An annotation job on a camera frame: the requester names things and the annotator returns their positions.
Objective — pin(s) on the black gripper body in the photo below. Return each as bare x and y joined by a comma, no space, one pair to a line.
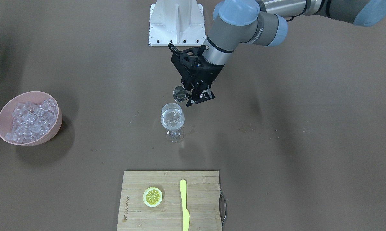
208,74

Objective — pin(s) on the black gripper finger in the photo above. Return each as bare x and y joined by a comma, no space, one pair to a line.
199,97

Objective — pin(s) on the steel jigger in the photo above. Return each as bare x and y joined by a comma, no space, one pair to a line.
180,94

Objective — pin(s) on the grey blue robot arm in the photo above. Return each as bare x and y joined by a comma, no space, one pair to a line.
260,22

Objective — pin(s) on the clear wine glass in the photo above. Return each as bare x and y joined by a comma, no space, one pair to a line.
172,119

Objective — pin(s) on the clear ice cubes pile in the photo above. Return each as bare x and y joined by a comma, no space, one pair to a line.
31,121

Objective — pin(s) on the bamboo cutting board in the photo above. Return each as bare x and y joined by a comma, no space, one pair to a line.
203,201

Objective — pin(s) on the yellow lemon slice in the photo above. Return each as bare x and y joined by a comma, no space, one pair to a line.
152,197

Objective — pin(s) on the yellow plastic knife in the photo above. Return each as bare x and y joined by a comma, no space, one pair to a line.
185,212

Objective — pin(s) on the pink bowl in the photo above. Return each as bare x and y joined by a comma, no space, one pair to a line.
36,97

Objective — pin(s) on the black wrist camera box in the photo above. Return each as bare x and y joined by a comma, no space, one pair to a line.
189,62

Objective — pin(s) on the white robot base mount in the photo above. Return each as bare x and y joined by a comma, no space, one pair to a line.
179,22

